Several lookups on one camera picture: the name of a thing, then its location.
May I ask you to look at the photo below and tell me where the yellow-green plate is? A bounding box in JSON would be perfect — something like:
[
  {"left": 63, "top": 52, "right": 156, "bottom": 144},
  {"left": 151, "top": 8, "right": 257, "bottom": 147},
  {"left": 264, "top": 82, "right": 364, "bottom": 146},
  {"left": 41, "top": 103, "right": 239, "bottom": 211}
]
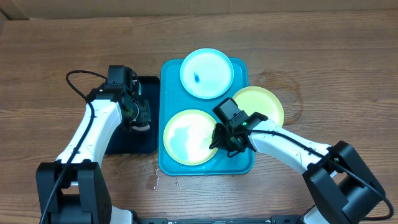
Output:
[
  {"left": 163, "top": 110, "right": 218, "bottom": 166},
  {"left": 233, "top": 86, "right": 284, "bottom": 126}
]

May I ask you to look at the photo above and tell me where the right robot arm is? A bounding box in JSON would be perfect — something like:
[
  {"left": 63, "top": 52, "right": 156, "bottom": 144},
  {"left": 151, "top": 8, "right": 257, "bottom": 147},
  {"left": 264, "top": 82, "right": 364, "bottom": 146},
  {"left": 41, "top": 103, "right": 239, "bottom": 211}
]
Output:
[{"left": 210, "top": 98, "right": 387, "bottom": 223}]

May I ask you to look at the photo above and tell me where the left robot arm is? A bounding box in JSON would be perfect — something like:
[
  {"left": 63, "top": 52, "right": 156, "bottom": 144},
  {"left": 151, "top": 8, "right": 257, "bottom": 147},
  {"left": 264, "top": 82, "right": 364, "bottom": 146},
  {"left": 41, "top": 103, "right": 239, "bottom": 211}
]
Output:
[{"left": 35, "top": 65, "right": 151, "bottom": 224}]

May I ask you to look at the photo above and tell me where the black water tray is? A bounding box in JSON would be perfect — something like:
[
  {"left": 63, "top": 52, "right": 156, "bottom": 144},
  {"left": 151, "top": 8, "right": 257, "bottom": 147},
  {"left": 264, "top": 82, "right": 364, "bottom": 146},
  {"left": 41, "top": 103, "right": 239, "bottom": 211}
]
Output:
[{"left": 105, "top": 76, "right": 160, "bottom": 155}]

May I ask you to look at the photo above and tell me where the turquoise plastic tray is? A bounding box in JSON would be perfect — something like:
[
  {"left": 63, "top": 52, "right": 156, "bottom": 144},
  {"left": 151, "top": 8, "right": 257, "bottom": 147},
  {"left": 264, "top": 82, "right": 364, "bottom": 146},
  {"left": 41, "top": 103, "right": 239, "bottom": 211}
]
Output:
[{"left": 158, "top": 57, "right": 254, "bottom": 176}]

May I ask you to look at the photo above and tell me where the light blue plate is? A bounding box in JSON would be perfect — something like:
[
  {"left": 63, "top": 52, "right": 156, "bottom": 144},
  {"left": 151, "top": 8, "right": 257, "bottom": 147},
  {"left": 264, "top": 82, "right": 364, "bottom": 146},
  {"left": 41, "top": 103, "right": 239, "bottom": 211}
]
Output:
[{"left": 180, "top": 48, "right": 234, "bottom": 100}]

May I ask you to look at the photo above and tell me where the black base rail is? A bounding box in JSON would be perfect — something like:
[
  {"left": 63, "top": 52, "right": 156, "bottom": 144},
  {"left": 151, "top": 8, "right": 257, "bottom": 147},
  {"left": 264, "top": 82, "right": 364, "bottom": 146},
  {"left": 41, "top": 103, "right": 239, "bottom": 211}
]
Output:
[{"left": 133, "top": 215, "right": 304, "bottom": 224}]

